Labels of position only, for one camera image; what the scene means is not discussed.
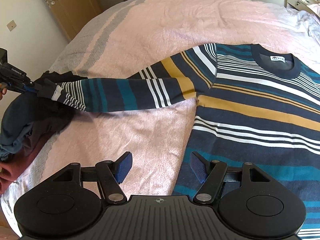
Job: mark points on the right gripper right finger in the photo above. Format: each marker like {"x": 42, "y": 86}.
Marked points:
{"x": 210, "y": 174}

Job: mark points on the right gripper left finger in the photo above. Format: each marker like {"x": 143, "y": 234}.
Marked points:
{"x": 110, "y": 175}

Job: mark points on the striped knit sweater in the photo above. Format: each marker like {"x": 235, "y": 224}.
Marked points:
{"x": 252, "y": 105}

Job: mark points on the dark clothes pile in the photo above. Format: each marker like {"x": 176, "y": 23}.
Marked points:
{"x": 27, "y": 124}

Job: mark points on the wooden door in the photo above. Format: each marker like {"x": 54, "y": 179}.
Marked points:
{"x": 73, "y": 15}

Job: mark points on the pink bed sheet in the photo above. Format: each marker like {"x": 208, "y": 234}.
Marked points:
{"x": 131, "y": 36}

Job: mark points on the wall switch plate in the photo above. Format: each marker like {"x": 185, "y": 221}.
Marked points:
{"x": 11, "y": 25}

